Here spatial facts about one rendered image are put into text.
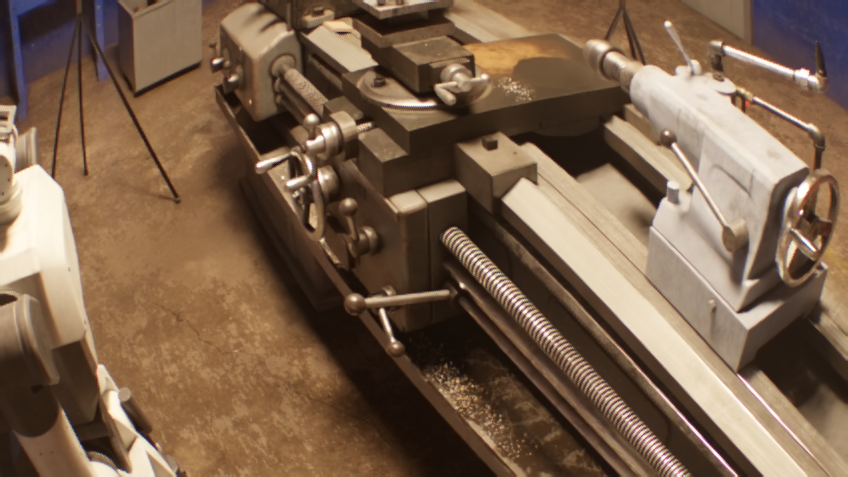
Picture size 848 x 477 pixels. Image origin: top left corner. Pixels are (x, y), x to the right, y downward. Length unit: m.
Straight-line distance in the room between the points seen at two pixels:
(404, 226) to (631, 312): 0.52
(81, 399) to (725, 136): 1.08
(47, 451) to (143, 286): 2.31
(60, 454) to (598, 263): 1.11
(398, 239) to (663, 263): 0.57
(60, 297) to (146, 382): 1.84
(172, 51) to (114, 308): 1.91
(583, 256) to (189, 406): 1.37
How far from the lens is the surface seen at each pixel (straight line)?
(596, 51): 1.74
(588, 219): 1.74
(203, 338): 2.85
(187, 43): 4.63
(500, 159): 1.81
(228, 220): 3.34
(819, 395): 1.62
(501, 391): 2.02
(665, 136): 1.44
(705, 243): 1.46
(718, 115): 1.49
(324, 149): 1.91
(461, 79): 1.79
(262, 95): 2.71
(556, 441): 1.90
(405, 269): 1.89
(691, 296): 1.50
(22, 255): 0.89
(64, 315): 0.93
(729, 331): 1.43
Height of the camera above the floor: 1.81
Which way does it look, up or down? 35 degrees down
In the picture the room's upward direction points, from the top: 3 degrees counter-clockwise
